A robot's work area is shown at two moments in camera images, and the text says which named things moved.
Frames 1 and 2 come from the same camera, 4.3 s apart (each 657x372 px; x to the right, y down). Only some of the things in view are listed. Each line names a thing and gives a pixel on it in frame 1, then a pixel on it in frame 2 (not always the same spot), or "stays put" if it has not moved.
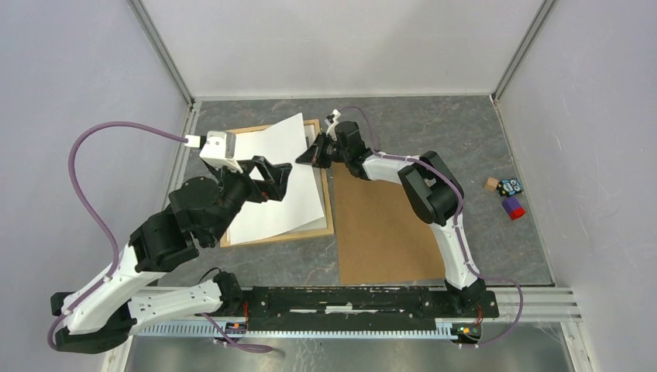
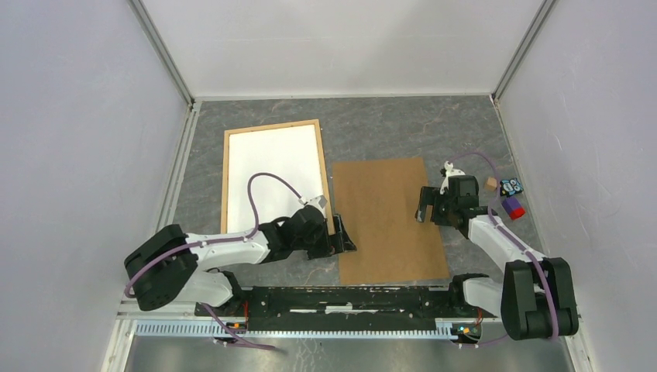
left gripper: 273,187 → 333,244
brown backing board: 381,237 stays put
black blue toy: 507,187 stays put
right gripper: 307,158 → 431,196
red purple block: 513,208 stays put
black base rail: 352,308 stays put
